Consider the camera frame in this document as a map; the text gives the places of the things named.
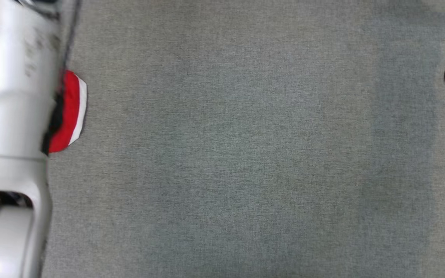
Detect red shorts with white stripe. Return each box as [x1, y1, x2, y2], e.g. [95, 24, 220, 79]
[48, 69, 88, 154]

